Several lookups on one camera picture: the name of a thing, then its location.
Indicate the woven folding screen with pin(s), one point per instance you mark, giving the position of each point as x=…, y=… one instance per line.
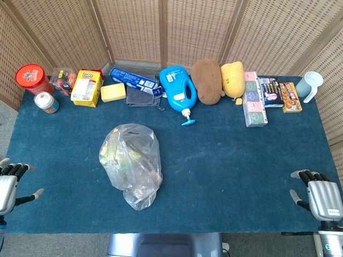
x=134, y=29

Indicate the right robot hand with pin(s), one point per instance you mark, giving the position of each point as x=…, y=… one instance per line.
x=323, y=196

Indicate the clear plastic bag with items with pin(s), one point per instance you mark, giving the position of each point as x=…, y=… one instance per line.
x=131, y=166

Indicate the yellow sponge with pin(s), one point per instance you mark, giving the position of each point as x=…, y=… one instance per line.
x=113, y=92

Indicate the blue toothpaste box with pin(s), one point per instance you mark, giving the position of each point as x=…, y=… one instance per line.
x=131, y=77

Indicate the small white lid jar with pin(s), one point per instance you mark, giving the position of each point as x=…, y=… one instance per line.
x=45, y=101

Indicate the pale blue measuring cup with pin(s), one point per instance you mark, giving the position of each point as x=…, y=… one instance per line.
x=308, y=84

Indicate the brown plush toy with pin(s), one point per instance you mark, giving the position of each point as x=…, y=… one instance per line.
x=209, y=80

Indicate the blue pump detergent bottle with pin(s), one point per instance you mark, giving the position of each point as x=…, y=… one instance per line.
x=178, y=89

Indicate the pastel tissue pack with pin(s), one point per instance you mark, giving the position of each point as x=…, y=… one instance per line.
x=254, y=104

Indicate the grey cloth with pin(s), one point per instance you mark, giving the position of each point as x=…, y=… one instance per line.
x=139, y=97

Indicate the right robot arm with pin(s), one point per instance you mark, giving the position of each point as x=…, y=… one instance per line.
x=331, y=238

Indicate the clear box red black contents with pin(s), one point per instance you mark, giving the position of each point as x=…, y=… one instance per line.
x=64, y=80

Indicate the dark blue snack package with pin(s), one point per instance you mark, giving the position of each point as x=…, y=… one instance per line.
x=271, y=92

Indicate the yellow plush toy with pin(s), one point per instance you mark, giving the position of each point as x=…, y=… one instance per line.
x=233, y=79

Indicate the yellow cracker box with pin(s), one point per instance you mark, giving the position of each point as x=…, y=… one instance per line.
x=85, y=89

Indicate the red lid snack canister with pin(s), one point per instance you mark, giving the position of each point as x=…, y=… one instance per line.
x=30, y=76

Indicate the dark robot base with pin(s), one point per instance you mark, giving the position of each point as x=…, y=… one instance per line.
x=166, y=245

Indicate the blue carpet table mat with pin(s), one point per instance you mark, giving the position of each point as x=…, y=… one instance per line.
x=214, y=166

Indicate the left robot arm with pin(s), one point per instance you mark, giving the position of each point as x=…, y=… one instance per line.
x=1, y=230

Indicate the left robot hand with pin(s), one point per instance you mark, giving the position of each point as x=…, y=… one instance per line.
x=7, y=187

